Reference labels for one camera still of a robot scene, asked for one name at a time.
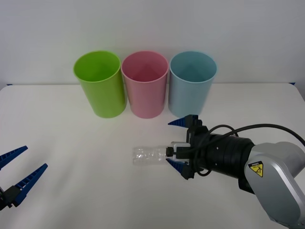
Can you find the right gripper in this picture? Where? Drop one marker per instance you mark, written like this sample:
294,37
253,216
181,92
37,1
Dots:
199,133

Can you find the pale blue plastic waste bin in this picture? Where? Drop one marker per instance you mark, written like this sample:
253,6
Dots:
188,97

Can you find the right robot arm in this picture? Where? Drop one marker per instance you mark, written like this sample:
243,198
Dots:
269,171

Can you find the pink plastic waste bin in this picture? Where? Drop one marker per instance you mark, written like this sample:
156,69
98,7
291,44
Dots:
146,100

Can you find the clear plastic bottle green cap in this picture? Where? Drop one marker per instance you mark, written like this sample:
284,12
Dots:
145,155

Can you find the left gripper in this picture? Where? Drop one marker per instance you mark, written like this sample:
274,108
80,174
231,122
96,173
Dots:
1,199

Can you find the green plastic waste bin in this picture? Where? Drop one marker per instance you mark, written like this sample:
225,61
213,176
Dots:
102,95

